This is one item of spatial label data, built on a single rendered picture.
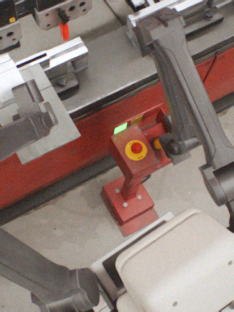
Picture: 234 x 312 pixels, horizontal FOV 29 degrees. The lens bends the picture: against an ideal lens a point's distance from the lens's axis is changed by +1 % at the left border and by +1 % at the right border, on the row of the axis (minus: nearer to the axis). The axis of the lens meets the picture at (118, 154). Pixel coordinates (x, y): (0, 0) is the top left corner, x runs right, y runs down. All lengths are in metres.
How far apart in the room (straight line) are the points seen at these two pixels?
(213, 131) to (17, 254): 0.48
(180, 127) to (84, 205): 1.12
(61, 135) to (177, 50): 0.47
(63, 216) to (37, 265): 1.45
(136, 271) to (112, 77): 0.82
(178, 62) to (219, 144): 0.20
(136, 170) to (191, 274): 0.72
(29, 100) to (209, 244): 0.51
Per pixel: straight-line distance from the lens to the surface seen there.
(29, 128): 0.96
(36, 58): 1.42
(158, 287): 0.81
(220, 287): 0.88
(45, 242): 2.23
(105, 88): 1.50
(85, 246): 2.21
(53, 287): 0.85
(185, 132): 1.24
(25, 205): 2.22
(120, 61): 1.55
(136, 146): 1.49
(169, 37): 0.97
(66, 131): 1.29
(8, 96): 1.35
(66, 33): 1.22
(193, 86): 0.97
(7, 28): 1.17
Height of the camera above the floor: 2.19
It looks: 69 degrees down
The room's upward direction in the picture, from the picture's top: 12 degrees clockwise
